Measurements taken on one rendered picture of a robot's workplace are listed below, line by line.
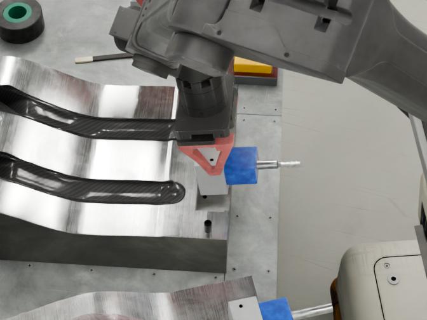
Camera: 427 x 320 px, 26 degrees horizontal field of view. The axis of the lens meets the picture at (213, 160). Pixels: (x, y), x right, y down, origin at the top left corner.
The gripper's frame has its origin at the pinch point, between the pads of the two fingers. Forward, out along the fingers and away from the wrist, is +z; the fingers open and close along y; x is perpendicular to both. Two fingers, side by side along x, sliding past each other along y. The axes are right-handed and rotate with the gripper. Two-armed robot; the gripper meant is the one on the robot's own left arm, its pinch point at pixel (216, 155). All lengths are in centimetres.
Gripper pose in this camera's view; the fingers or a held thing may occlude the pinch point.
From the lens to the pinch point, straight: 118.1
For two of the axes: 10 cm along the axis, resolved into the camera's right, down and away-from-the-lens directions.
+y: -0.9, 7.1, -7.0
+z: 1.5, 7.1, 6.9
